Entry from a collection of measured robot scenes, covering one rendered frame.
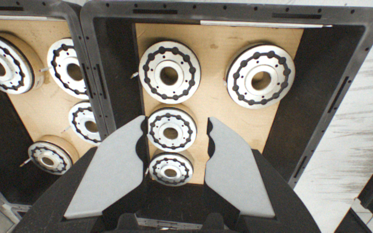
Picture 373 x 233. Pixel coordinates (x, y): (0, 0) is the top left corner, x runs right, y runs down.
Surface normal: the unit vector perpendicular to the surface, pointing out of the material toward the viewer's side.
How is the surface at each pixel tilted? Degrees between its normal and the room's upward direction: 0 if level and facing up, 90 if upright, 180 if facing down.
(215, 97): 0
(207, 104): 0
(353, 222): 90
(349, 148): 0
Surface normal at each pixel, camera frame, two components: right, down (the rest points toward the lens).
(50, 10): -0.08, 0.48
